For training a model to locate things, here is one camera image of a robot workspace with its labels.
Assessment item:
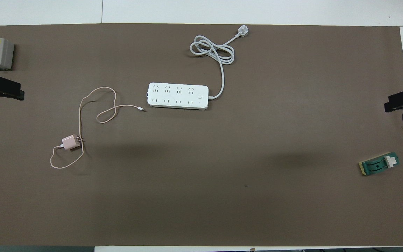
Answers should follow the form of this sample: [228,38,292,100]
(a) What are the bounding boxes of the pink charging cable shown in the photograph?
[50,87,146,169]

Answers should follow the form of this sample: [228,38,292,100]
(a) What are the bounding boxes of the white power cord with plug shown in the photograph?
[190,25,249,100]

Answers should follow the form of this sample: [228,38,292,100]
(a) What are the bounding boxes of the pink charger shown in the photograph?
[62,135,82,151]

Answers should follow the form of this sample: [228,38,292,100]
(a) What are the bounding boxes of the white power strip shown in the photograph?
[148,82,209,110]

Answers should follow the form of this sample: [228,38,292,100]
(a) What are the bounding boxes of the green knife switch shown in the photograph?
[358,152,400,175]

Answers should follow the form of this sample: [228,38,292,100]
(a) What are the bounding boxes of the brown table mat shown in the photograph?
[0,23,403,247]

